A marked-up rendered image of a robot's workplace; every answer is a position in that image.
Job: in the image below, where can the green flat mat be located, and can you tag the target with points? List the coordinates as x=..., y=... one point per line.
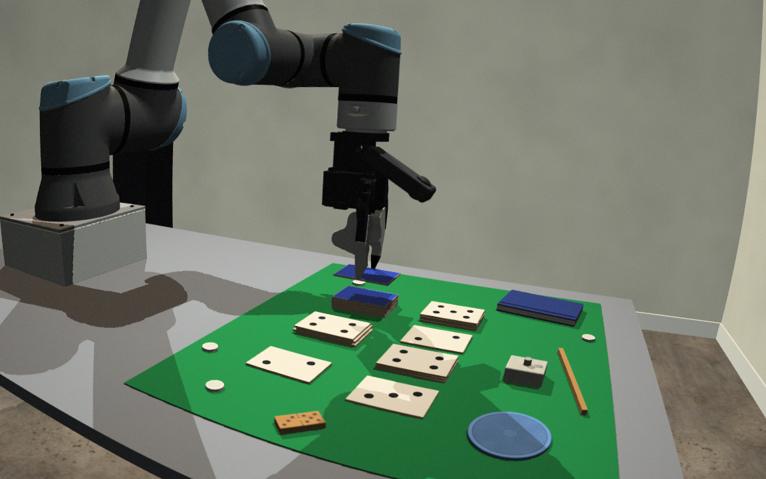
x=389, y=444

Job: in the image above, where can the orange wooden stick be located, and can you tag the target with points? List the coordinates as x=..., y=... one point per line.
x=572, y=381

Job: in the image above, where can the blue rectangular card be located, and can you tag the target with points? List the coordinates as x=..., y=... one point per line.
x=371, y=275

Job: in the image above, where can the blue rectangular tile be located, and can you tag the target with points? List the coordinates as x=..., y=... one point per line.
x=365, y=296

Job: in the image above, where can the blue round disc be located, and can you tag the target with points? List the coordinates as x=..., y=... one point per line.
x=509, y=436

